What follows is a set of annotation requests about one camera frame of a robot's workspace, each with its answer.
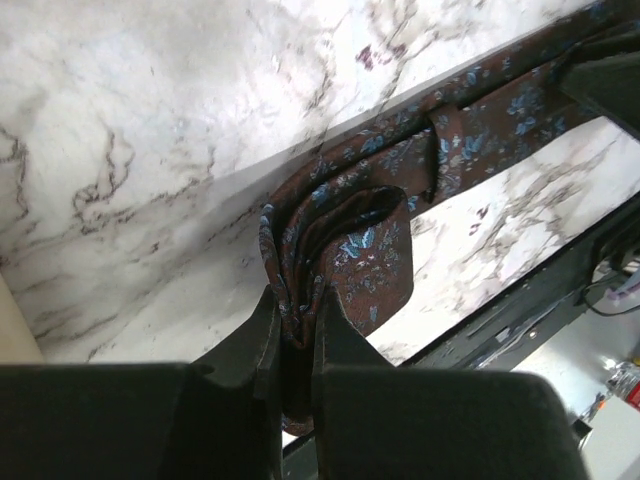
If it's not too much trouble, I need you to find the brown blue floral tie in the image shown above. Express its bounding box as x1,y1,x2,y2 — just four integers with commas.
259,1,639,436

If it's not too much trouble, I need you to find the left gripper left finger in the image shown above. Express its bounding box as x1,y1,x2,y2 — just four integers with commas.
1,290,282,479

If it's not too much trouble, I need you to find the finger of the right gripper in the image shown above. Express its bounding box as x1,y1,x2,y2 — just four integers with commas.
557,42,639,140

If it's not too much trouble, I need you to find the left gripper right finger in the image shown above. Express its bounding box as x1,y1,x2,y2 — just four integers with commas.
312,291,587,479

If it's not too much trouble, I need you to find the wooden compartment tray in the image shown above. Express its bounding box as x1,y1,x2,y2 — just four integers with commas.
0,277,44,364

